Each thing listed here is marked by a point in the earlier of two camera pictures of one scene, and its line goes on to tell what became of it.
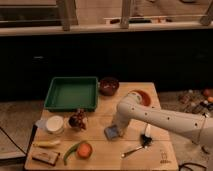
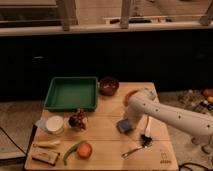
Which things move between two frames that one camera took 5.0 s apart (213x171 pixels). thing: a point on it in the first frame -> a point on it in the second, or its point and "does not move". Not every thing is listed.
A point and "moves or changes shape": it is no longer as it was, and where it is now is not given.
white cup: x=54 y=125 does not move
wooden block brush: x=46 y=156 does not move
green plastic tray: x=67 y=94 does not move
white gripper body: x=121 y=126 -> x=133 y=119
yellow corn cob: x=44 y=144 does not move
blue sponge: x=111 y=132 moves or changes shape
